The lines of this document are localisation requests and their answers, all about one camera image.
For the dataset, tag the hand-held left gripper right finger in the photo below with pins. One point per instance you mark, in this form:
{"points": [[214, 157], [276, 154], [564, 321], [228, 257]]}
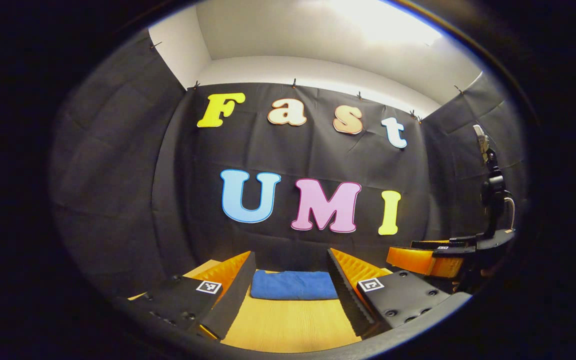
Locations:
{"points": [[348, 295]]}

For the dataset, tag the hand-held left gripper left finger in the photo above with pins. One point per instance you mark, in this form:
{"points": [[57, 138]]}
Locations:
{"points": [[233, 300]]}

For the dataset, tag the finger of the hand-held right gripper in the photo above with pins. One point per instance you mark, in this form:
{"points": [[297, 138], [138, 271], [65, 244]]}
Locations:
{"points": [[418, 260]]}

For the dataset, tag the blue shirt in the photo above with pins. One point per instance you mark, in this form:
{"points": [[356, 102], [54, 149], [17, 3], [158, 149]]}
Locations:
{"points": [[293, 285]]}

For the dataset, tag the row of small cloth clips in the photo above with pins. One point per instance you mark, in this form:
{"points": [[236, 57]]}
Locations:
{"points": [[294, 82]]}

